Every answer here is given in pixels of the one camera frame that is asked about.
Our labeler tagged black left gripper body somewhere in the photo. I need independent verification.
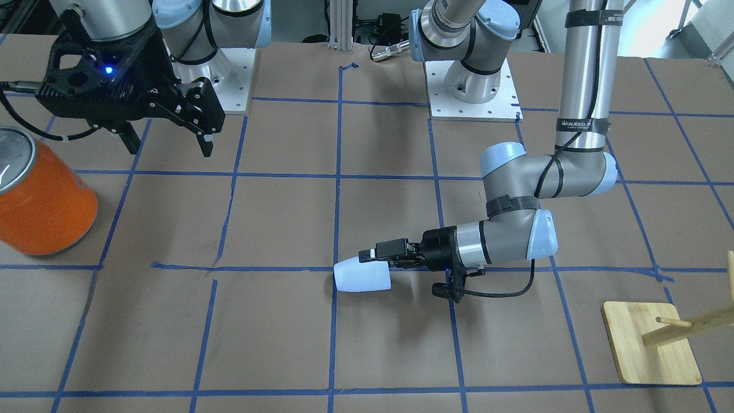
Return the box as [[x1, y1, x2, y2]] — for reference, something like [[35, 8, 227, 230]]
[[419, 227, 459, 270]]

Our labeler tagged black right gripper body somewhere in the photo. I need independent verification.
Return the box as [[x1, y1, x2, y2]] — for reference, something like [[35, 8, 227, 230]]
[[35, 26, 187, 127]]

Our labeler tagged light blue plastic cup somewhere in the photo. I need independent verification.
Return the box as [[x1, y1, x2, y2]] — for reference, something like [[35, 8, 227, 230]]
[[333, 257, 392, 293]]

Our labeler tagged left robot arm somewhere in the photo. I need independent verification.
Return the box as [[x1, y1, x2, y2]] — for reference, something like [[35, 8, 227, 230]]
[[357, 1, 624, 270]]

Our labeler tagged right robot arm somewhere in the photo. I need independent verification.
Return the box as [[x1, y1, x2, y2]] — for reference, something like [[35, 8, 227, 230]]
[[34, 1, 272, 157]]

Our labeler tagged orange can with grey lid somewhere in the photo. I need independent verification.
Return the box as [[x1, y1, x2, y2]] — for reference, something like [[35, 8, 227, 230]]
[[1, 127, 99, 256]]

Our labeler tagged wooden mug tree stand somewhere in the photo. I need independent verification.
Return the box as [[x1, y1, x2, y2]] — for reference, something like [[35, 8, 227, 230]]
[[601, 251, 734, 385]]

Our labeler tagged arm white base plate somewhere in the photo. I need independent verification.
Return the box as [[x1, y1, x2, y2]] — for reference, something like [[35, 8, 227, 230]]
[[424, 60, 524, 122], [173, 49, 257, 115]]

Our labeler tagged aluminium frame post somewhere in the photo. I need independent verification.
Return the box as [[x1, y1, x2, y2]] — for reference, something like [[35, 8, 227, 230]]
[[325, 0, 355, 54]]

